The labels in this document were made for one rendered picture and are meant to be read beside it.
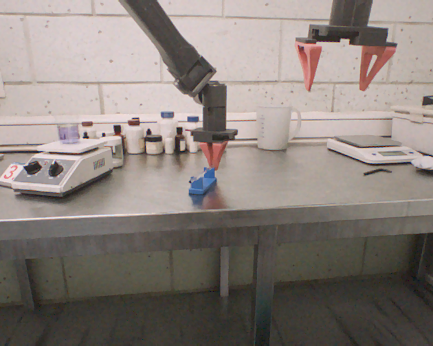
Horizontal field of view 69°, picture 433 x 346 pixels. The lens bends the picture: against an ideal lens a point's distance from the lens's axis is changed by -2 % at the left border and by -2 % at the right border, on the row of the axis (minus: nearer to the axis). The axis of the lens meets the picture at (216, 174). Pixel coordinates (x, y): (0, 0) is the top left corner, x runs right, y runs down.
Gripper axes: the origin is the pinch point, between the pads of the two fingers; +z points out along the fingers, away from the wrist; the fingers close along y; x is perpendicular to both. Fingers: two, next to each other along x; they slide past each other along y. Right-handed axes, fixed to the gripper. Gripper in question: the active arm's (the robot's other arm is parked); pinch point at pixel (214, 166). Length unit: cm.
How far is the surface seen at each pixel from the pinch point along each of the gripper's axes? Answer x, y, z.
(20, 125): -12, 75, -5
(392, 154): -31, -45, 0
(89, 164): 14.0, 25.5, -1.8
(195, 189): 12.3, 0.1, 1.9
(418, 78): -81, -60, -23
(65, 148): 16.5, 29.6, -5.7
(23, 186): 24.7, 34.3, 1.2
